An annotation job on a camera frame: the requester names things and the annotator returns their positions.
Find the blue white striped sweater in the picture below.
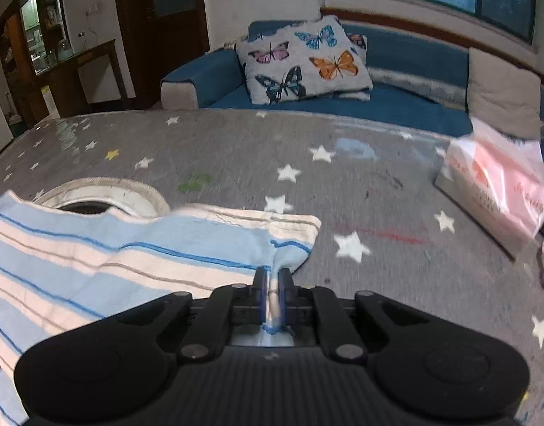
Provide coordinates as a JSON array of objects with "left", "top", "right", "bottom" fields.
[{"left": 0, "top": 191, "right": 321, "bottom": 425}]

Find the round table heater opening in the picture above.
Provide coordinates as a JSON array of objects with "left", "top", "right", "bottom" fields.
[{"left": 34, "top": 177, "right": 171, "bottom": 218}]

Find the butterfly print pillow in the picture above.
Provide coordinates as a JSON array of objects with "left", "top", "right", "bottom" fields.
[{"left": 235, "top": 16, "right": 373, "bottom": 105}]

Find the pink tissue pack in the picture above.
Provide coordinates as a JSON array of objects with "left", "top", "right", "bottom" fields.
[{"left": 435, "top": 118, "right": 544, "bottom": 260}]

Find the blue sofa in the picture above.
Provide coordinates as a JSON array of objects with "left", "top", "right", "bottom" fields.
[{"left": 160, "top": 19, "right": 544, "bottom": 166}]

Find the dark wooden door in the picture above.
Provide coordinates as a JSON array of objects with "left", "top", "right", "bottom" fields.
[{"left": 116, "top": 0, "right": 209, "bottom": 109}]

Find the beige cushion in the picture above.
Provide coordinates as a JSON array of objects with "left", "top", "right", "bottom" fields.
[{"left": 467, "top": 48, "right": 541, "bottom": 141}]

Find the dark wooden cabinet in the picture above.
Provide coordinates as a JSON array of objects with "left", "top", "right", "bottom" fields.
[{"left": 0, "top": 0, "right": 134, "bottom": 130}]

